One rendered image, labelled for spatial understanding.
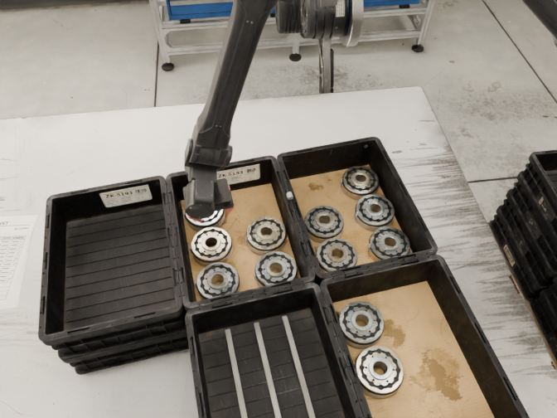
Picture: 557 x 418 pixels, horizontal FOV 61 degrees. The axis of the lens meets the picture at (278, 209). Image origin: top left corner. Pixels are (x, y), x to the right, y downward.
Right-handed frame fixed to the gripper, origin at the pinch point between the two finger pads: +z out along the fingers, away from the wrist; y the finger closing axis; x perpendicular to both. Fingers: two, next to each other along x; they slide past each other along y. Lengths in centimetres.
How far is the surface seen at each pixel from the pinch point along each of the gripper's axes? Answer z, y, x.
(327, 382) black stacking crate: 10.2, 16.7, -41.9
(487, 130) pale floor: 111, 155, 87
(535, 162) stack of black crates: 45, 116, 20
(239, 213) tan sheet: 13.0, 6.5, 7.0
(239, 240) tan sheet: 12.3, 4.9, -1.5
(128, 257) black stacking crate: 10.8, -23.7, 0.0
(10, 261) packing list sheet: 22, -60, 14
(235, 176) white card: 7.8, 7.6, 15.8
